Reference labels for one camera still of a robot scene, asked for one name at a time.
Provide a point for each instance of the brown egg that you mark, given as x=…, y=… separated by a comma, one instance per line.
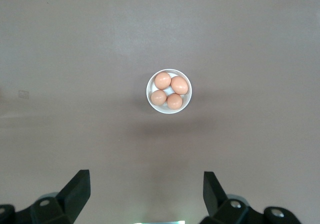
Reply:
x=158, y=97
x=162, y=80
x=179, y=85
x=174, y=101

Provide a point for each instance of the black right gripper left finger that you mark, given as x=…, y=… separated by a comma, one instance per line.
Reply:
x=65, y=206

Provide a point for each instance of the white round bowl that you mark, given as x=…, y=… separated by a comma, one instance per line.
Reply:
x=170, y=110

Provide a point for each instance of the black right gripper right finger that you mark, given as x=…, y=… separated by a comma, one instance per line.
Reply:
x=225, y=209

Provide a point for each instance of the small brown tape patch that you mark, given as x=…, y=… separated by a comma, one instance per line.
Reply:
x=23, y=94

